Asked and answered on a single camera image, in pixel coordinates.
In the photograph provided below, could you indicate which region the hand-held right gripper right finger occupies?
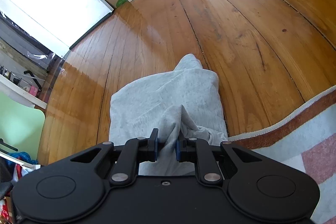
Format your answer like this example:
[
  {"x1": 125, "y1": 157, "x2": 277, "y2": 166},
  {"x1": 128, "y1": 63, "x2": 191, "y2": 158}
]
[{"x1": 176, "y1": 132, "x2": 261, "y2": 186}]

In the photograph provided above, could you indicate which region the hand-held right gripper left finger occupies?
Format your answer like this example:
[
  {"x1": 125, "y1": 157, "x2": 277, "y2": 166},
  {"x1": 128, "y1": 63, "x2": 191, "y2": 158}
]
[{"x1": 70, "y1": 128, "x2": 159, "y2": 186}]

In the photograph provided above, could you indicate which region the grey printed t-shirt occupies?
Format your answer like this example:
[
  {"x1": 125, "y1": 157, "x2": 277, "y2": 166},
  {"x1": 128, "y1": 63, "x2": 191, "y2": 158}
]
[{"x1": 109, "y1": 53, "x2": 229, "y2": 177}]

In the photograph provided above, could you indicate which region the checked rug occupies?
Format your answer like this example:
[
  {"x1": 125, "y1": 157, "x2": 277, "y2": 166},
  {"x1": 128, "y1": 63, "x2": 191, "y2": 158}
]
[{"x1": 228, "y1": 84, "x2": 336, "y2": 224}]

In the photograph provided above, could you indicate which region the dark door draft stopper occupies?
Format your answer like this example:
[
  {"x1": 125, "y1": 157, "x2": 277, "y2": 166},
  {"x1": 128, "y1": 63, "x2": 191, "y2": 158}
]
[{"x1": 69, "y1": 12, "x2": 114, "y2": 51}]

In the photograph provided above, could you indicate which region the blue plastic bag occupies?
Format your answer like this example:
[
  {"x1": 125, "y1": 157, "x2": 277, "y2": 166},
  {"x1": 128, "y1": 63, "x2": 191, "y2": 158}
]
[{"x1": 0, "y1": 151, "x2": 39, "y2": 168}]

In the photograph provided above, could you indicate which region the pale green board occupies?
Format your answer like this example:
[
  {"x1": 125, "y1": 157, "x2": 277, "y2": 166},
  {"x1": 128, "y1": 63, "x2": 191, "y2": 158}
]
[{"x1": 0, "y1": 91, "x2": 46, "y2": 160}]

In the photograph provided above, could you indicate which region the white ledge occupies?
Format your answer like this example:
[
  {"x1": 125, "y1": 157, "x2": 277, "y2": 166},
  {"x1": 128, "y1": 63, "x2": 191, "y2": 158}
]
[{"x1": 0, "y1": 74, "x2": 48, "y2": 109}]

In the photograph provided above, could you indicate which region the red printed packaging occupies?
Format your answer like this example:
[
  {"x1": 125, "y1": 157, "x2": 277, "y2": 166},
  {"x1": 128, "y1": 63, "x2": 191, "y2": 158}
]
[{"x1": 0, "y1": 163, "x2": 29, "y2": 224}]

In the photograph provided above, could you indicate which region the black handle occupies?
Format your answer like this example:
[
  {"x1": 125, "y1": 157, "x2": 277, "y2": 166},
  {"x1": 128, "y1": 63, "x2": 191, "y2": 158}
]
[{"x1": 23, "y1": 70, "x2": 44, "y2": 89}]

